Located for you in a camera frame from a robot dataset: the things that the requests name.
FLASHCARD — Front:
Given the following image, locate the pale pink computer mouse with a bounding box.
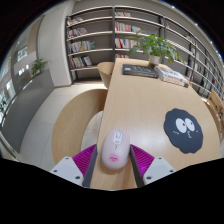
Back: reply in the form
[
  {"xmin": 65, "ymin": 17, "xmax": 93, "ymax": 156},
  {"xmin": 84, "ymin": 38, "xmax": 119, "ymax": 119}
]
[{"xmin": 100, "ymin": 129, "xmax": 131, "ymax": 171}]

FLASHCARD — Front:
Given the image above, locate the light wooden round-back chair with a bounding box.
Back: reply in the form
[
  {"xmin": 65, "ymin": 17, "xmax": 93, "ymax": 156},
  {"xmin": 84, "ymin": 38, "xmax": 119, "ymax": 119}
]
[
  {"xmin": 97, "ymin": 61, "xmax": 116, "ymax": 89},
  {"xmin": 51, "ymin": 88, "xmax": 109, "ymax": 164}
]

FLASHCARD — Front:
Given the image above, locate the white illustrated book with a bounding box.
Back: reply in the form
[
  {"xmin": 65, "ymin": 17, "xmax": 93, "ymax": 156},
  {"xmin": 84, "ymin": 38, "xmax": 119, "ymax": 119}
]
[{"xmin": 153, "ymin": 65, "xmax": 190, "ymax": 85}]

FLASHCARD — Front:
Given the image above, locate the grey shelf unit with books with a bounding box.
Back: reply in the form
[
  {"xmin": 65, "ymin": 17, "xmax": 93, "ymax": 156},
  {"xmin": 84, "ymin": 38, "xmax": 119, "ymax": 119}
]
[{"xmin": 65, "ymin": 4, "xmax": 224, "ymax": 101}]

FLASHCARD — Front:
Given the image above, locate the white red-edged book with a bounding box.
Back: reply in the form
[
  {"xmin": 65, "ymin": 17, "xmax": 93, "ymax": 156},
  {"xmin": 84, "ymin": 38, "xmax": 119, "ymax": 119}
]
[{"xmin": 158, "ymin": 75, "xmax": 190, "ymax": 89}]

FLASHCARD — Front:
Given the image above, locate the green plant in white pot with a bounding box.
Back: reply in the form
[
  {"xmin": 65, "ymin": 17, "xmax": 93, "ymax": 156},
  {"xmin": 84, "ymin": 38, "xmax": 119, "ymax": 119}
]
[{"xmin": 126, "ymin": 30, "xmax": 185, "ymax": 68}]

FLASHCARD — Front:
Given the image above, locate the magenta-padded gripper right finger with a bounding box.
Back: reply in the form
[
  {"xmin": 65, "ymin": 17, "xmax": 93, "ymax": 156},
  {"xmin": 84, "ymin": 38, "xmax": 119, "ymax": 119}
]
[{"xmin": 129, "ymin": 143, "xmax": 177, "ymax": 189}]

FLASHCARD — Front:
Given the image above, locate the leafy green indoor plant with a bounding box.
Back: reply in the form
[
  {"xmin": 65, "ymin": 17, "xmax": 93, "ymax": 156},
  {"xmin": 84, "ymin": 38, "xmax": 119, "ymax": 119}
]
[{"xmin": 30, "ymin": 58, "xmax": 52, "ymax": 77}]

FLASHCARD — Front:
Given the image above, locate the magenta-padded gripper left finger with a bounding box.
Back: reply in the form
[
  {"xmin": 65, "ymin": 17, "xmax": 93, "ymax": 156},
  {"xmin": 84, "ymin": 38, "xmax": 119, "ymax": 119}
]
[{"xmin": 49, "ymin": 143, "xmax": 99, "ymax": 189}]

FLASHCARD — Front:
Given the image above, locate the black hardcover book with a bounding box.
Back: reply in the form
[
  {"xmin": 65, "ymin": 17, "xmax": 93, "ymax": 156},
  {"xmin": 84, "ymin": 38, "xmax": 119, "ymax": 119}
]
[{"xmin": 121, "ymin": 63, "xmax": 160, "ymax": 80}]

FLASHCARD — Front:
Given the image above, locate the dark cartoon-face mouse pad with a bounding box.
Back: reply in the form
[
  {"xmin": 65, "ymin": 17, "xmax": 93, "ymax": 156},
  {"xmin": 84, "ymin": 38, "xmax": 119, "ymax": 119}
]
[{"xmin": 163, "ymin": 107, "xmax": 204, "ymax": 155}]

